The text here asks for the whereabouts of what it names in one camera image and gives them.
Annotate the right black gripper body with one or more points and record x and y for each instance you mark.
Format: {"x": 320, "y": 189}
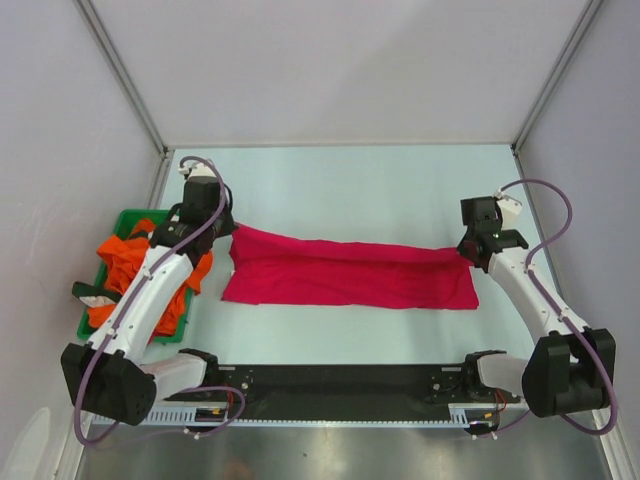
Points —
{"x": 463, "y": 248}

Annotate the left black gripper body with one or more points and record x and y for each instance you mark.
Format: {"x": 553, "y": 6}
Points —
{"x": 226, "y": 225}

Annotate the magenta t shirt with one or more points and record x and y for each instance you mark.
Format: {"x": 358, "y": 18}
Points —
{"x": 274, "y": 269}

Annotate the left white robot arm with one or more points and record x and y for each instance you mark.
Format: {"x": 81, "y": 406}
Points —
{"x": 105, "y": 376}

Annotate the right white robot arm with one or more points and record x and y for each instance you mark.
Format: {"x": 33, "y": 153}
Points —
{"x": 572, "y": 365}

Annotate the orange t shirt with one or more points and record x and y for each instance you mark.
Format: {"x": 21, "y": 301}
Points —
{"x": 123, "y": 253}

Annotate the black white garment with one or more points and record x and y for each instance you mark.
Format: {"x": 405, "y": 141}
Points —
{"x": 94, "y": 296}

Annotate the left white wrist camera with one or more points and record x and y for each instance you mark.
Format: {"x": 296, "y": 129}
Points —
{"x": 191, "y": 168}

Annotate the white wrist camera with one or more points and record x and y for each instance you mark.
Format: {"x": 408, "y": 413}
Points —
{"x": 509, "y": 209}
{"x": 191, "y": 168}

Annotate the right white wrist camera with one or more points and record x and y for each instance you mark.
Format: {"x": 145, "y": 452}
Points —
{"x": 509, "y": 209}

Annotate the white slotted cable duct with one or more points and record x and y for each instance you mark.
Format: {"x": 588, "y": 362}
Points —
{"x": 390, "y": 412}

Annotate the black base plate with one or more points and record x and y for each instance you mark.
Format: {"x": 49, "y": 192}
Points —
{"x": 430, "y": 383}

